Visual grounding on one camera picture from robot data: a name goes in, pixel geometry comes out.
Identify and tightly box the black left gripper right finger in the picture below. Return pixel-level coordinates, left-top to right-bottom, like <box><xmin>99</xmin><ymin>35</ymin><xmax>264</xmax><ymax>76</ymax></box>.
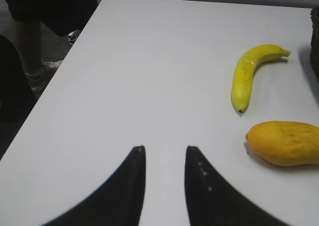
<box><xmin>184</xmin><ymin>146</ymin><xmax>284</xmax><ymax>226</ymax></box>

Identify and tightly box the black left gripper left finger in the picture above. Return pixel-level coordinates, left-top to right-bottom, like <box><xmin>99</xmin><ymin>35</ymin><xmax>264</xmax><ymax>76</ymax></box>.
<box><xmin>46</xmin><ymin>146</ymin><xmax>146</xmax><ymax>226</ymax></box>

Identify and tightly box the black woven basket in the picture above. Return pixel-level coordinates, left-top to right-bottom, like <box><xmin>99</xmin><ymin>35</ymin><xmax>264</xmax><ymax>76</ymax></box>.
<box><xmin>310</xmin><ymin>6</ymin><xmax>319</xmax><ymax>81</ymax></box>

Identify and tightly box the orange yellow mango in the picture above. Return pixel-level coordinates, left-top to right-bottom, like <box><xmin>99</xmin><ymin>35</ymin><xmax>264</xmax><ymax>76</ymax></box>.
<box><xmin>245</xmin><ymin>121</ymin><xmax>319</xmax><ymax>167</ymax></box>

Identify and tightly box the black chair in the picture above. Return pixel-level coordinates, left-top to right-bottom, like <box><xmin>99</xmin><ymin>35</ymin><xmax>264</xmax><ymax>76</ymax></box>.
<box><xmin>0</xmin><ymin>36</ymin><xmax>37</xmax><ymax>157</ymax></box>

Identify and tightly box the yellow banana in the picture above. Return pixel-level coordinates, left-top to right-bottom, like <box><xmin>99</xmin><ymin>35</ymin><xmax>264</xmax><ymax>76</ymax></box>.
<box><xmin>231</xmin><ymin>44</ymin><xmax>291</xmax><ymax>114</ymax></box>

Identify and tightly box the white metal table leg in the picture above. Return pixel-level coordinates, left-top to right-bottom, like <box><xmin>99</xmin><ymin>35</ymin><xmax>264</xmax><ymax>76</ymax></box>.
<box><xmin>68</xmin><ymin>29</ymin><xmax>81</xmax><ymax>45</ymax></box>

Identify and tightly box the person in black shorts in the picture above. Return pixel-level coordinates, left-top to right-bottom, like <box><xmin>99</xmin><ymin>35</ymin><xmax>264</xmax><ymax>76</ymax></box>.
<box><xmin>5</xmin><ymin>0</ymin><xmax>98</xmax><ymax>97</ymax></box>

